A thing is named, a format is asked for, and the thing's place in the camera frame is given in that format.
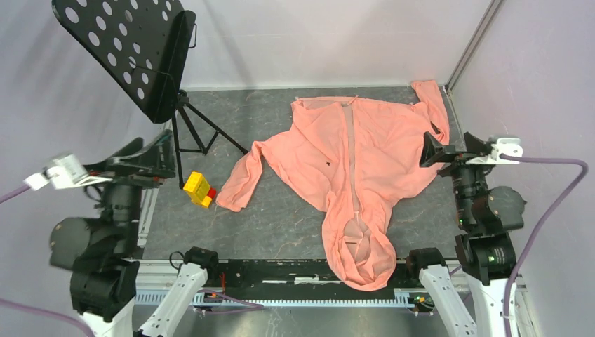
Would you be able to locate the yellow and red toy block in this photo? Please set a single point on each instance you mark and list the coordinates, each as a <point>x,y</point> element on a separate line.
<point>199,190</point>

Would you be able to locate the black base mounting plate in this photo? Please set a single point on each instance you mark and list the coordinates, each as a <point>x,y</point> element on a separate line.
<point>295,279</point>

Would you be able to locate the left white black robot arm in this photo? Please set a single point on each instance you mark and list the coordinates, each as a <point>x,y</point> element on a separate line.
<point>99,251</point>

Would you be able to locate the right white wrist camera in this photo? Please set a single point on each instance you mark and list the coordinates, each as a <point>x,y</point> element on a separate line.
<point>494,151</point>

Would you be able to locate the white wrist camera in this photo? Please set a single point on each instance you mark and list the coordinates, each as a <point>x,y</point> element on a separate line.
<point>64,171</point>
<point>494,151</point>

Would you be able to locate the black perforated music stand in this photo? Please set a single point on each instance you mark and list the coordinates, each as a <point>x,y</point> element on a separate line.
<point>144,45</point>

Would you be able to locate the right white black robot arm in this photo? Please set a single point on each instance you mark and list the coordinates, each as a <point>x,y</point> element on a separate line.
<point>484,249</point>

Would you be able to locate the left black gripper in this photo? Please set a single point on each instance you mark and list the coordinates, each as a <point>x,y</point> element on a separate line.
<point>128,163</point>

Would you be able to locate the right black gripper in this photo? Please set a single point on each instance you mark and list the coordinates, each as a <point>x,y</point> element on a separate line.
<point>433,149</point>

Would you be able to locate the salmon pink zip jacket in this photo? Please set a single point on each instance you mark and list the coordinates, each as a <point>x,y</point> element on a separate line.
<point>354,159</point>

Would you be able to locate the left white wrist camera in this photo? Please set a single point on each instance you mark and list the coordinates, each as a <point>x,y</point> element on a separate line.
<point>64,171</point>

